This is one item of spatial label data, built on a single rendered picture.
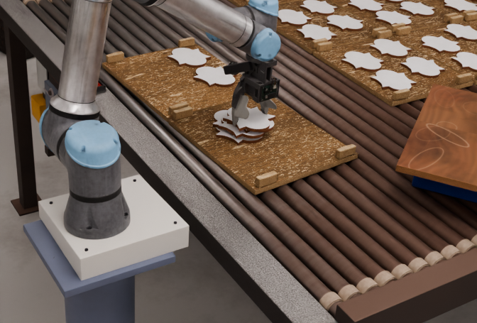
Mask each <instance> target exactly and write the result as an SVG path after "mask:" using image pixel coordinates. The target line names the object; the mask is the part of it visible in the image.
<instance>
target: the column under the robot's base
mask: <svg viewBox="0 0 477 323"><path fill-rule="evenodd" d="M23 230H24V232H25V234H26V236H27V237H28V239H29V240H30V242H31V243H32V245H33V247H34V249H35V250H36V252H37V253H38V255H39V256H40V259H41V260H42V262H43V263H44V265H45V267H46V268H47V269H48V272H49V273H50V274H51V276H52V278H53V280H54V281H55V283H56V284H57V286H58V287H59V289H60V291H61V293H62V294H63V296H64V297H65V319H66V323H135V275H138V274H140V273H144V272H146V271H149V270H152V269H155V268H159V267H161V266H164V265H167V264H170V263H174V262H175V254H174V253H173V252H169V253H166V254H163V255H161V256H156V257H154V258H150V259H148V260H145V261H141V262H138V263H134V264H132V265H128V266H126V267H123V268H119V269H116V270H113V271H110V272H108V273H104V274H101V275H97V276H94V277H92V278H88V279H86V280H80V278H79V276H78V275H77V274H76V272H75V270H74V269H73V267H72V266H71V264H70V262H69V261H68V260H67V258H66V257H65V255H64V253H63V252H62V251H61V249H60V247H59V246H58V244H57V243H56V241H55V239H54V238H53V237H52V235H51V234H50V232H49V231H48V229H47V227H46V226H45V225H44V223H43V221H42V220H38V221H34V222H31V223H28V224H24V225H23Z"/></svg>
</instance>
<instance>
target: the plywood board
mask: <svg viewBox="0 0 477 323"><path fill-rule="evenodd" d="M395 171H397V172H400V173H405V174H408V175H414V176H416V177H421V178H424V179H428V180H433V181H436V182H440V183H444V184H447V185H452V186H455V187H460V188H463V189H466V190H471V191H474V192H477V93H474V92H468V91H465V90H461V89H455V88H452V87H446V86H442V85H439V84H433V85H432V88H431V89H430V92H429V94H428V96H427V99H426V101H425V103H424V106H423V107H422V110H421V112H420V115H419V116H418V118H417V121H416V123H415V125H414V128H413V130H412V132H411V134H410V137H409V138H408V140H407V143H406V145H405V147H404V150H403V152H402V154H401V156H400V159H399V161H398V162H397V165H396V169H395Z"/></svg>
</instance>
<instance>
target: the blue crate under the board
mask: <svg viewBox="0 0 477 323"><path fill-rule="evenodd" d="M412 186H414V187H418V188H422V189H425V190H429V191H433V192H438V193H441V194H443V195H449V196H452V197H457V198H459V199H464V200H468V201H471V202H475V203H477V192H474V191H471V190H466V189H463V188H460V187H455V186H452V185H447V184H444V183H440V182H436V181H433V180H428V179H424V178H421V177H416V176H413V179H412Z"/></svg>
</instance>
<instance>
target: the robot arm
mask: <svg viewBox="0 0 477 323"><path fill-rule="evenodd" d="M111 1H112V0H72V3H71V8H70V17H69V22H68V27H67V37H66V41H65V51H64V55H63V61H62V70H61V75H60V84H59V90H58V93H57V94H56V95H55V96H54V97H52V98H51V99H50V104H49V106H48V108H47V109H46V110H45V111H44V112H43V113H42V115H41V118H40V122H39V131H40V135H41V137H42V139H43V142H44V143H45V145H46V146H47V147H48V148H49V149H50V150H51V151H52V152H53V153H54V154H55V155H56V157H57V158H58V159H59V160H60V162H61V163H62V164H63V165H64V166H65V167H66V168H67V172H68V179H69V188H70V196H69V198H68V201H67V205H66V208H65V212H64V225H65V228H66V230H67V231H68V232H69V233H70V234H72V235H73V236H76V237H78V238H81V239H90V240H98V239H107V238H110V237H113V236H116V235H118V234H120V233H121V232H123V231H124V230H126V229H127V227H128V225H129V224H130V221H131V214H130V209H129V207H128V204H127V202H126V199H125V197H124V194H123V192H122V191H121V159H120V153H121V144H120V141H119V135H118V133H117V132H116V130H115V129H114V128H113V127H112V126H111V125H109V124H107V123H105V122H103V123H100V121H99V114H100V109H101V107H100V106H99V104H98V103H97V101H96V100H95V98H96V93H97V85H98V81H99V73H100V69H101V64H102V56H103V52H104V44H105V39H106V31H107V26H108V22H109V14H110V9H111ZM134 1H136V2H138V3H140V4H142V5H144V6H152V5H154V6H157V7H158V8H160V9H162V10H164V11H167V12H168V13H171V14H172V15H174V16H177V17H178V18H180V19H182V20H183V21H186V22H188V23H190V24H192V25H193V26H196V27H198V28H200V29H202V30H203V31H205V33H206V35H207V37H208V39H210V41H212V42H222V41H225V42H227V43H228V44H230V45H232V46H234V47H235V48H238V49H239V50H242V51H244V52H245V53H246V59H247V61H244V62H230V63H229V64H228V65H226V66H223V68H224V74H225V75H230V74H231V75H237V74H238V73H240V72H245V73H243V74H242V76H241V78H240V82H238V84H237V86H236V88H235V90H234V93H233V96H232V103H231V106H232V110H231V115H232V122H233V126H236V124H237V122H238V120H239V118H242V119H247V118H248V116H249V111H248V109H247V104H248V96H246V95H244V94H245V93H247V94H248V95H249V96H251V97H252V98H253V101H255V102H257V103H259V104H260V105H261V111H262V112H263V113H264V114H266V115H267V114H268V109H269V108H271V109H277V106H276V104H275V103H274V102H273V101H272V100H271V99H273V98H276V97H278V95H279V87H280V79H278V78H277V77H275V76H273V75H272V73H273V66H275V65H277V60H276V59H274V57H275V56H276V55H277V54H278V52H279V50H280V44H281V43H280V37H279V36H278V34H277V33H276V28H277V21H278V0H249V3H248V4H249V5H247V6H242V7H237V8H231V7H230V6H227V5H226V4H224V3H222V2H220V1H219V0H134ZM277 89H278V90H277Z"/></svg>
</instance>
